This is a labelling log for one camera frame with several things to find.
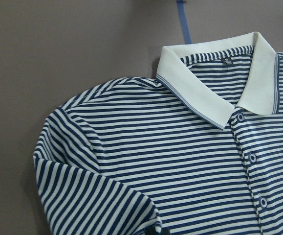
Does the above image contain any navy white striped polo shirt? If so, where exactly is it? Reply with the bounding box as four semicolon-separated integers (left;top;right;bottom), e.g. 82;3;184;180
33;32;283;235

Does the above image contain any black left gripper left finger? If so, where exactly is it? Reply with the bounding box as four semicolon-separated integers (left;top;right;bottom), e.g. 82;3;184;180
145;227;155;235

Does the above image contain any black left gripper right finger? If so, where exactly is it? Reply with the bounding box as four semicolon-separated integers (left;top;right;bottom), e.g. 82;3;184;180
161;229;171;235

